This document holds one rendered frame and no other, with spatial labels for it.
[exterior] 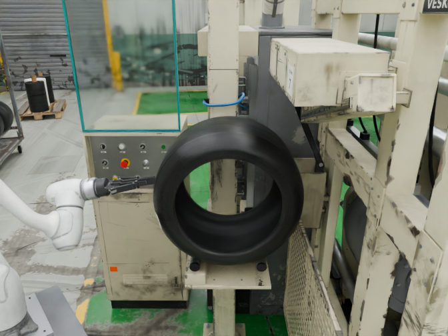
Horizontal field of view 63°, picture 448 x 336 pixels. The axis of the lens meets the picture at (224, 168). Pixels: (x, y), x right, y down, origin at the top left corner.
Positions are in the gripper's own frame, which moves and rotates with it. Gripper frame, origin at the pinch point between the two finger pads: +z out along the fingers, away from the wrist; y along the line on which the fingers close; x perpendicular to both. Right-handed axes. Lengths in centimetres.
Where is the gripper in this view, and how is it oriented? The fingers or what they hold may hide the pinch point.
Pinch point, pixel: (147, 181)
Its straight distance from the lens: 152.2
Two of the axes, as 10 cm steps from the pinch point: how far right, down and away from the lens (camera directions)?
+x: 1.5, 9.1, 3.8
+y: 0.0, -3.9, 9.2
